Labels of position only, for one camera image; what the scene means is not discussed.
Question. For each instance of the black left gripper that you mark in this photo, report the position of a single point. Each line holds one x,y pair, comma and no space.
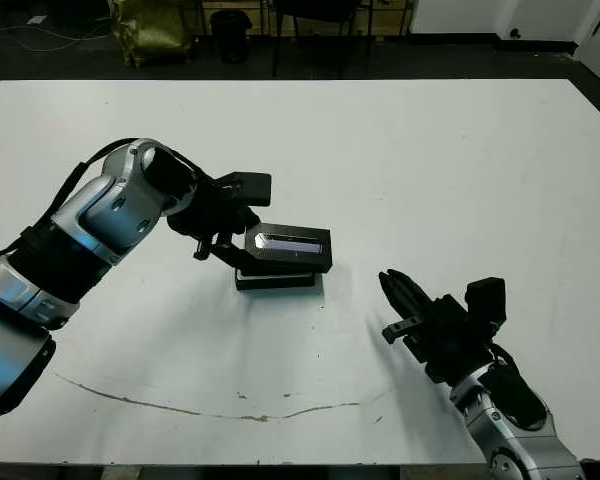
210,215

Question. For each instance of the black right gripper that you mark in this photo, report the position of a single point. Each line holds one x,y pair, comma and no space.
450,345

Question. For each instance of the black box lid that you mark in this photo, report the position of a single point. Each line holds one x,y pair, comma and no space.
290,247

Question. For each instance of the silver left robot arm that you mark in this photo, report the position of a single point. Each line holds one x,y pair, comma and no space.
80,235

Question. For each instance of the black box base white insert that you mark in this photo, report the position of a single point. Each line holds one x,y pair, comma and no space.
275,282

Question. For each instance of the black trash bin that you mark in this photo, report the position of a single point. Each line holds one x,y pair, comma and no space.
231,36

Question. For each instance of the large crumpled plastic bag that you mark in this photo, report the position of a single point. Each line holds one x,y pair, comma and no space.
150,35

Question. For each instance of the black office chair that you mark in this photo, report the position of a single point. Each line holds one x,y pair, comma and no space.
322,7

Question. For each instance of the small white floor plate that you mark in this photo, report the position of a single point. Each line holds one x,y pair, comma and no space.
36,19

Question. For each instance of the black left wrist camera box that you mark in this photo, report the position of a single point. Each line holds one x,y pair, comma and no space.
252,187

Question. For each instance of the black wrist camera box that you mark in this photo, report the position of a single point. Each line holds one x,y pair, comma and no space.
487,300
252,187

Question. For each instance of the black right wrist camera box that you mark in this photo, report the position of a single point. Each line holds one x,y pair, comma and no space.
487,300

